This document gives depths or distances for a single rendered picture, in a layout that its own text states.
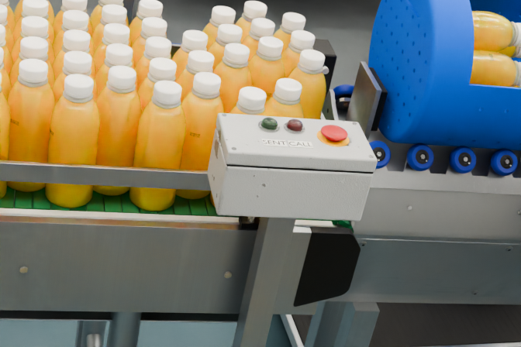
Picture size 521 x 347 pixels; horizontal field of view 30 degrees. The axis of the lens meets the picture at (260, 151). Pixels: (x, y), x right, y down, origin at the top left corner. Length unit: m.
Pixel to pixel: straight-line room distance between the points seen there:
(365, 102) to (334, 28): 2.89
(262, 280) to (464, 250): 0.45
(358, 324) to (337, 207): 0.53
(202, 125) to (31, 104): 0.24
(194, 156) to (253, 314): 0.25
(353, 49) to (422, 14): 2.79
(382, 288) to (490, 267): 0.19
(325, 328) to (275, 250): 0.64
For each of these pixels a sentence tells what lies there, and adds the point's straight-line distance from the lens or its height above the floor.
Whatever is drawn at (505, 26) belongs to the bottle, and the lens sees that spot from 1.62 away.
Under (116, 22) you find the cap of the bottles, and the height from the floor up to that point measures 1.08.
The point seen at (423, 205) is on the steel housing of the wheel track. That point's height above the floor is 0.88.
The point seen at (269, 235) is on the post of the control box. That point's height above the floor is 0.95.
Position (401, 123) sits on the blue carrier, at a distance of 1.57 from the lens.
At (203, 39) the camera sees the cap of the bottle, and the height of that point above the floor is 1.09.
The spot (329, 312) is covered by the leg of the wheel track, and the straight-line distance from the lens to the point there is 1.96.
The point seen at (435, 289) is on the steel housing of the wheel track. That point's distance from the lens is 1.81.
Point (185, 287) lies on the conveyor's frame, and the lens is 1.49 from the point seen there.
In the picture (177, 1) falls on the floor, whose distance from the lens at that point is 4.45.
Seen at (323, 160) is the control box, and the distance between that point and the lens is 1.25.
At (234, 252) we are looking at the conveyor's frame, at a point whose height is 0.86.
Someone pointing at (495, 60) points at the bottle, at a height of 1.13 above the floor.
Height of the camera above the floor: 1.73
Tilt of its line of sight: 31 degrees down
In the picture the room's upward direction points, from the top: 12 degrees clockwise
